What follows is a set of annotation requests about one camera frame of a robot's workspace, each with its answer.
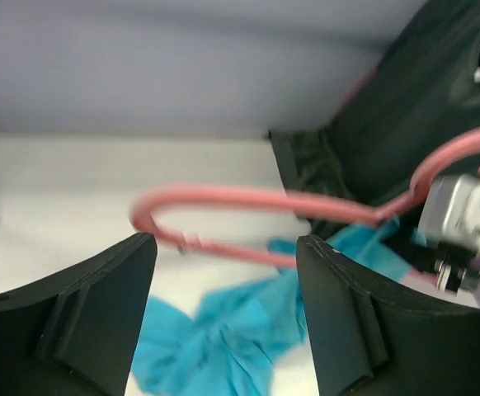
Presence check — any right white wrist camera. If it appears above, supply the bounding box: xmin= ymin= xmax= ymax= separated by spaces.
xmin=418 ymin=175 xmax=480 ymax=253

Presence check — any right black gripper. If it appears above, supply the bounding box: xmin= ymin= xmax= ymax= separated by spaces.
xmin=388 ymin=214 xmax=480 ymax=293

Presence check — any dark green t shirt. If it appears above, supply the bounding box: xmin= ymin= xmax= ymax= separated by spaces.
xmin=268 ymin=0 xmax=480 ymax=240

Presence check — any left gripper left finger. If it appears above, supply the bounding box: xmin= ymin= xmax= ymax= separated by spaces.
xmin=0 ymin=233 xmax=158 ymax=396

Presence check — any pink plastic hanger front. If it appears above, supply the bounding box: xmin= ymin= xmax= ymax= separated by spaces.
xmin=129 ymin=128 xmax=480 ymax=267

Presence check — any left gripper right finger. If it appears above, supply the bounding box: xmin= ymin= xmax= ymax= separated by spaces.
xmin=296 ymin=236 xmax=480 ymax=395

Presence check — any teal t shirt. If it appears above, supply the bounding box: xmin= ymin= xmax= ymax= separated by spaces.
xmin=131 ymin=214 xmax=414 ymax=396

